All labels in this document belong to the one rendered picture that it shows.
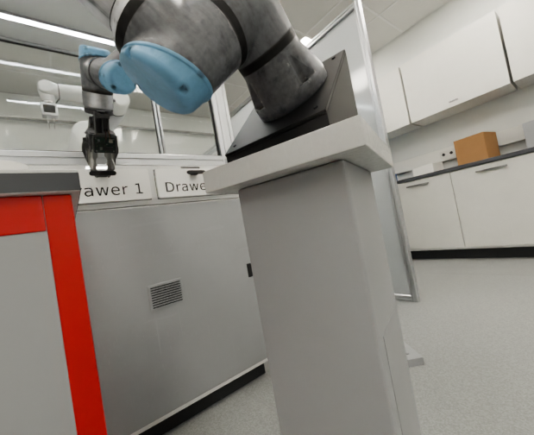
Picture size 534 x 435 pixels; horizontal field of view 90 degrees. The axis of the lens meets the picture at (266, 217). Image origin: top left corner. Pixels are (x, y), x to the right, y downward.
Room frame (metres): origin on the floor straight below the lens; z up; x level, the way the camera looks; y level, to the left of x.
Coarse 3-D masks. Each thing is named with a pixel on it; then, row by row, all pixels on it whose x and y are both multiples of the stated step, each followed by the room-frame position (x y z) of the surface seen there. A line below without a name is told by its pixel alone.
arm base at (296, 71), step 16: (288, 32) 0.42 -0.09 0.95; (272, 48) 0.42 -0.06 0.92; (288, 48) 0.43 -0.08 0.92; (304, 48) 0.44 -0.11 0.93; (256, 64) 0.43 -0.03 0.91; (272, 64) 0.43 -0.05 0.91; (288, 64) 0.43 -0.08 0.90; (304, 64) 0.44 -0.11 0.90; (320, 64) 0.46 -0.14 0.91; (256, 80) 0.45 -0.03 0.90; (272, 80) 0.44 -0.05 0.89; (288, 80) 0.44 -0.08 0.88; (304, 80) 0.46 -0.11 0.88; (320, 80) 0.46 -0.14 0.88; (256, 96) 0.49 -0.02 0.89; (272, 96) 0.46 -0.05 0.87; (288, 96) 0.45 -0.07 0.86; (304, 96) 0.45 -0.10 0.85; (256, 112) 0.52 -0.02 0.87; (272, 112) 0.48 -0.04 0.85; (288, 112) 0.47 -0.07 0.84
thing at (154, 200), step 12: (36, 168) 0.78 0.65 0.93; (48, 168) 0.80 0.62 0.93; (60, 168) 0.81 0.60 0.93; (72, 168) 0.83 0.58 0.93; (84, 168) 0.85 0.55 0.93; (120, 168) 0.91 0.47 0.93; (132, 168) 0.94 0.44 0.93; (144, 168) 0.96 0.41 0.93; (156, 168) 0.99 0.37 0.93; (156, 192) 0.98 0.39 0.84; (96, 204) 0.86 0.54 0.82; (108, 204) 0.88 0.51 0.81; (120, 204) 0.90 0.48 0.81; (132, 204) 0.93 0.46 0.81; (144, 204) 0.95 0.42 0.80; (156, 204) 0.98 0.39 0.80
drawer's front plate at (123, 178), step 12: (84, 180) 0.83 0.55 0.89; (96, 180) 0.85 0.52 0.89; (108, 180) 0.87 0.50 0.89; (120, 180) 0.89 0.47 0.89; (132, 180) 0.92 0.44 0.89; (144, 180) 0.94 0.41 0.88; (84, 192) 0.83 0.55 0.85; (96, 192) 0.85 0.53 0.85; (108, 192) 0.87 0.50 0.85; (120, 192) 0.89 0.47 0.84; (132, 192) 0.91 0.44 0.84; (144, 192) 0.94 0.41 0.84; (84, 204) 0.84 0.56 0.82
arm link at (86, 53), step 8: (80, 48) 0.66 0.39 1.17; (88, 48) 0.65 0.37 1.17; (96, 48) 0.66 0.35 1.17; (80, 56) 0.66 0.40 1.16; (88, 56) 0.66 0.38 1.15; (96, 56) 0.66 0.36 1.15; (104, 56) 0.67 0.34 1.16; (80, 64) 0.67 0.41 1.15; (88, 64) 0.65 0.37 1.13; (80, 72) 0.69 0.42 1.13; (88, 72) 0.66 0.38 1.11; (88, 80) 0.68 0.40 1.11; (88, 88) 0.69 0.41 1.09; (96, 88) 0.70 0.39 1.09
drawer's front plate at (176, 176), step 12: (168, 168) 1.00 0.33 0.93; (180, 168) 1.03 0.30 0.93; (192, 168) 1.06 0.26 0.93; (204, 168) 1.09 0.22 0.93; (156, 180) 0.97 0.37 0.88; (168, 180) 0.99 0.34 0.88; (180, 180) 1.02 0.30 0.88; (192, 180) 1.05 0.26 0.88; (168, 192) 0.99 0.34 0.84; (180, 192) 1.02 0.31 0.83; (192, 192) 1.05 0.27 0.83; (204, 192) 1.08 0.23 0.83
